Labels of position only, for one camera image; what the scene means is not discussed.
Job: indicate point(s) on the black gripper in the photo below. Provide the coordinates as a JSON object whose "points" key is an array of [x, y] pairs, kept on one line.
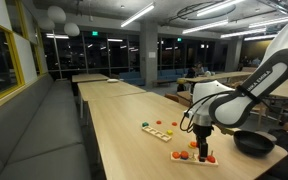
{"points": [[203, 131]]}

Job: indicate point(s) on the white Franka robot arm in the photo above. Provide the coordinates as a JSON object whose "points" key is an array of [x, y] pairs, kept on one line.
{"points": [[230, 113]]}

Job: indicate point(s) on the small yellow token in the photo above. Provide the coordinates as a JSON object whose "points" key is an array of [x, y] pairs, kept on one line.
{"points": [[190, 146]]}

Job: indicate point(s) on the orange round peg token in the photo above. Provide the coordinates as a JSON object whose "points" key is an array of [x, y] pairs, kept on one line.
{"points": [[176, 155], [184, 154], [211, 159]]}

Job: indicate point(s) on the blue round peg token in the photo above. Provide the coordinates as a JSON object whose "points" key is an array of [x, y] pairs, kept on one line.
{"points": [[184, 158]]}

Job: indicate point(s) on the wooden peg holder board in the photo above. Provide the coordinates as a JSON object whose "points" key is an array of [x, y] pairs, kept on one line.
{"points": [[187, 162]]}

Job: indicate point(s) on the yellow block token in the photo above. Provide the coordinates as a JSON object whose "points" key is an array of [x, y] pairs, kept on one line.
{"points": [[169, 132]]}

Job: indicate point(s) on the flat orange disc token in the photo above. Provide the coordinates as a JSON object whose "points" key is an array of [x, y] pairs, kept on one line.
{"points": [[158, 122], [174, 123]]}

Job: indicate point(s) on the green block token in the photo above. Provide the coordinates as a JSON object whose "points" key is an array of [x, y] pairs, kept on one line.
{"points": [[145, 124]]}

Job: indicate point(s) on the black bowl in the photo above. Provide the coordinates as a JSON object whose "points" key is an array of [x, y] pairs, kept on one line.
{"points": [[253, 144]]}

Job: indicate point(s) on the brown chair back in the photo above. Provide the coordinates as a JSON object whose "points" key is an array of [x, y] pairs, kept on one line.
{"points": [[172, 97]]}

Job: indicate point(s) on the wooden slotted tray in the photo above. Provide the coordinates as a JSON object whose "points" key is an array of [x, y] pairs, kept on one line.
{"points": [[144, 129]]}

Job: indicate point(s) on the grey round disc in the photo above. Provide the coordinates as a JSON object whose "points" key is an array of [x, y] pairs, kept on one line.
{"points": [[268, 134]]}

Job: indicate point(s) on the yellow chair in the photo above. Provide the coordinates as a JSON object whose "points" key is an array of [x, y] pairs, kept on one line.
{"points": [[181, 81]]}

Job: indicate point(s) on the wooden cafe table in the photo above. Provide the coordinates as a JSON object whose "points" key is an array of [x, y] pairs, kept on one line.
{"points": [[217, 76]]}

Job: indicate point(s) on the seated person dark top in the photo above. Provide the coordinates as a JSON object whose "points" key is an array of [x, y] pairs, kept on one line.
{"points": [[190, 72]]}

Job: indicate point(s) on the low wooden bench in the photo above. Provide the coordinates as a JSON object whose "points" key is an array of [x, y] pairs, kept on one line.
{"points": [[162, 81]]}

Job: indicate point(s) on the seated person light top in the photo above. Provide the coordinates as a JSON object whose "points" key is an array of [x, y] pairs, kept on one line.
{"points": [[199, 69]]}

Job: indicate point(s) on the blue sofa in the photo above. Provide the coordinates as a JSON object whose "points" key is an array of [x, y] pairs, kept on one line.
{"points": [[132, 78], [172, 74]]}

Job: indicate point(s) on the concrete pillar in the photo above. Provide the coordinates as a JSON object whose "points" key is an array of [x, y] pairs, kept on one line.
{"points": [[149, 70], [234, 53]]}

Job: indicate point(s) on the white paper sign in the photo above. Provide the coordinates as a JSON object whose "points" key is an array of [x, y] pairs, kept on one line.
{"points": [[152, 54]]}

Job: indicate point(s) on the green exit sign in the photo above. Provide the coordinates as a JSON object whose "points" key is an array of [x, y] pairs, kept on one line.
{"points": [[179, 39], [95, 33]]}

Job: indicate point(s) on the long wooden table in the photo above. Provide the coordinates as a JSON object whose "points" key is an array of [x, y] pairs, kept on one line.
{"points": [[107, 89]]}

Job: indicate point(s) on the white plate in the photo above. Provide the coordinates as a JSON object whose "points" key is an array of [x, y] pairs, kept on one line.
{"points": [[112, 80]]}

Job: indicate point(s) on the fluorescent ceiling light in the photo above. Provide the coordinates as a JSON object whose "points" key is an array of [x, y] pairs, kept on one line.
{"points": [[217, 6], [242, 33], [205, 26], [270, 21], [137, 15], [260, 37], [57, 36]]}

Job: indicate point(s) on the short wooden table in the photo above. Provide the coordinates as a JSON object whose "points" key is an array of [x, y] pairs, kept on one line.
{"points": [[89, 77]]}

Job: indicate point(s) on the grey upholstered bench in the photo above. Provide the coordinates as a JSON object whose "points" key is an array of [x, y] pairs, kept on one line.
{"points": [[34, 133]]}

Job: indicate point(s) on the white pendant lamp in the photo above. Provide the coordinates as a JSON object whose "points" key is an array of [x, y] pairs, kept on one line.
{"points": [[71, 29], [56, 14], [46, 24]]}

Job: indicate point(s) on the large yellow framed window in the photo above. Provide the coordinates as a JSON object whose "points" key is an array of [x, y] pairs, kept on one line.
{"points": [[0, 60]]}

